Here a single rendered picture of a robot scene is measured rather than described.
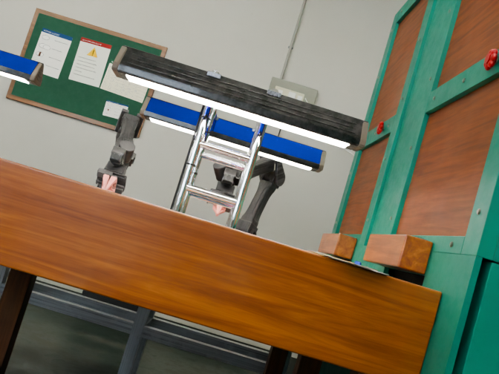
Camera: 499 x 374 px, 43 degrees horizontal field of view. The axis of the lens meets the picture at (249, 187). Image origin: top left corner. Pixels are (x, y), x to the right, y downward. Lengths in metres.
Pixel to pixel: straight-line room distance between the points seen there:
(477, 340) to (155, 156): 3.29
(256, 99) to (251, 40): 2.87
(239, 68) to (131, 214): 3.20
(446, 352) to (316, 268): 0.26
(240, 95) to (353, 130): 0.28
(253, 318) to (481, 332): 0.40
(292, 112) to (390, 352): 0.60
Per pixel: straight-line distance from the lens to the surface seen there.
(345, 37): 4.43
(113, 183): 2.18
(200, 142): 1.65
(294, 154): 2.04
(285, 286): 1.17
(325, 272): 1.17
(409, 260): 1.34
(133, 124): 2.46
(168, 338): 2.51
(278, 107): 1.49
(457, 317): 1.15
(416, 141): 1.71
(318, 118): 1.50
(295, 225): 4.16
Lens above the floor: 0.75
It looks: 5 degrees up
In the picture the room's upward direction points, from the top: 17 degrees clockwise
